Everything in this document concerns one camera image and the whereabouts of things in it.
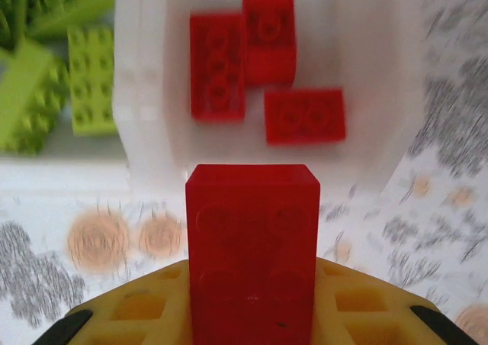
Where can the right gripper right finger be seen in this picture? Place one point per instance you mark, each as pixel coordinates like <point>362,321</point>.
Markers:
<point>362,314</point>

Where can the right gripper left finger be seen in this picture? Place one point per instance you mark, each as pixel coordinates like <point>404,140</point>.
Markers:
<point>152,310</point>

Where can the red lego brick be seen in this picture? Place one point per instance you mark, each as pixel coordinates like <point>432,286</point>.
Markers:
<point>305,116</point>
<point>251,246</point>
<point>217,66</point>
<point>268,39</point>

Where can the green lego brick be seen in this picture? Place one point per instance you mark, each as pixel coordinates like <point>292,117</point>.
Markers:
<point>30,97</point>
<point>91,81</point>
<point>11,13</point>
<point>72,5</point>

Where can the white three-compartment container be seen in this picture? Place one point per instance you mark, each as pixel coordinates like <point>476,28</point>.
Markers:
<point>366,74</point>

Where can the floral patterned table cover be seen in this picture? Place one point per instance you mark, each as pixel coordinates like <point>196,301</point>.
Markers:
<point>57,192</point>

